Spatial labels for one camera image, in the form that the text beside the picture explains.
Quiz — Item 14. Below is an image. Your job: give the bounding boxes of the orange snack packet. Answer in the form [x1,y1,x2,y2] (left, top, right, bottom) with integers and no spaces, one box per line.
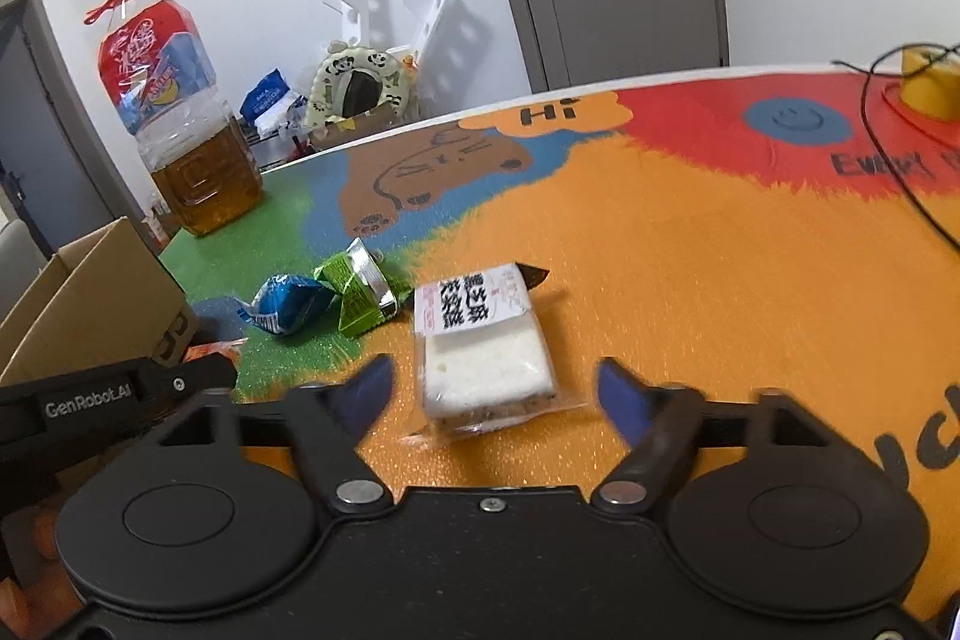
[184,338,249,366]

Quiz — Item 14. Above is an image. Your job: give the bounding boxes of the blue and white bag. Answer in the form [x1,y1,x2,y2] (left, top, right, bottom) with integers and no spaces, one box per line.
[240,68,302,132]

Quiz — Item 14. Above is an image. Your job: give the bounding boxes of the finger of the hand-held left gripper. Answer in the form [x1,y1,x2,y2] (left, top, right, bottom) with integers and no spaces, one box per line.
[142,353,240,412]

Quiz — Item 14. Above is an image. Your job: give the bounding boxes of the colourful printed mat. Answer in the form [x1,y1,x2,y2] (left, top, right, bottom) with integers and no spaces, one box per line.
[157,64,960,618]

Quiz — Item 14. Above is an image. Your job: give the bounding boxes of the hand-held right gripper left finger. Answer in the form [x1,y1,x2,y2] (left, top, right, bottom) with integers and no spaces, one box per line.
[156,353,398,515]

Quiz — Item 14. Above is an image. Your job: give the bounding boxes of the printed brown cardboard box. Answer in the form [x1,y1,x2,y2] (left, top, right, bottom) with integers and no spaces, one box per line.
[307,106,410,154]

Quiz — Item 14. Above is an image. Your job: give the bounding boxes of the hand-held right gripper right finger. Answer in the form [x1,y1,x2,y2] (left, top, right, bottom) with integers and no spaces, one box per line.
[589,356,827,510]

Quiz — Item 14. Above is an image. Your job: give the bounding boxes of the blue-grey door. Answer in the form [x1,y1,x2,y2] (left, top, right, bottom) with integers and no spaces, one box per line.
[0,0,145,260]

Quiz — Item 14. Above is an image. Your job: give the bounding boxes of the blue snack packet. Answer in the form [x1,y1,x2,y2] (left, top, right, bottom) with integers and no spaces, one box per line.
[235,272,339,336]

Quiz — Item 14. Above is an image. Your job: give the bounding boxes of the large cooking oil bottle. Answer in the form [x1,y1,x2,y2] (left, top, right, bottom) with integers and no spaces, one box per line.
[84,0,265,238]

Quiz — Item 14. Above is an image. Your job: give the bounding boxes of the panda print seat cushion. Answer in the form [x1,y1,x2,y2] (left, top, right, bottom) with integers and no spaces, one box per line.
[303,40,422,136]

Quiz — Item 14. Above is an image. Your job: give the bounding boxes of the white cake packet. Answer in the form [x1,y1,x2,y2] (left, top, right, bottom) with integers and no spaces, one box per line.
[405,263,590,446]

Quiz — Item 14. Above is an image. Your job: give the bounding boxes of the black cable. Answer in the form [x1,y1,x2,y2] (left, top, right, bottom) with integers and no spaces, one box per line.
[832,42,960,253]

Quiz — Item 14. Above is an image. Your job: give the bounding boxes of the short white perforated board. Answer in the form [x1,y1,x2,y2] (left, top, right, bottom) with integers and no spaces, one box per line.
[403,0,458,79]

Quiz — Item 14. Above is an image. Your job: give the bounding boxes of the green snack packet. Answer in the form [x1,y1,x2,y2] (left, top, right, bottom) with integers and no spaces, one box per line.
[313,237,412,338]

